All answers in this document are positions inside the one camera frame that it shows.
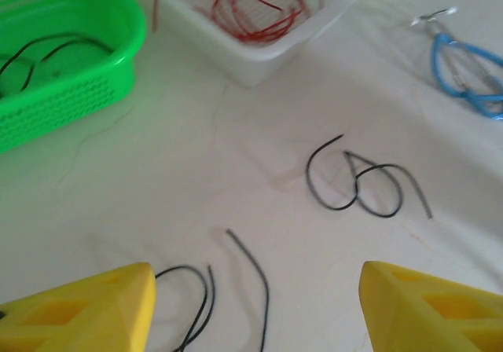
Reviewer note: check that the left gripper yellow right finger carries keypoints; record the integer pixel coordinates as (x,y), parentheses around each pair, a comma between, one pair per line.
(432,316)

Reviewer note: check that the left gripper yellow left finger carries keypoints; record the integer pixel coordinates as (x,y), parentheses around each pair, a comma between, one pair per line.
(78,312)

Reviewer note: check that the green plastic basket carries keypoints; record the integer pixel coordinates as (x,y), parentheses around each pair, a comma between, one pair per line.
(78,92)

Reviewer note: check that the blue stethoscope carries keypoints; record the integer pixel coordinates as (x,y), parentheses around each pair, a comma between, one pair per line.
(436,57)

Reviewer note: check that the white plastic basket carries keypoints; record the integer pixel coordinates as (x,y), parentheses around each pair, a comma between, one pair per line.
(259,65)

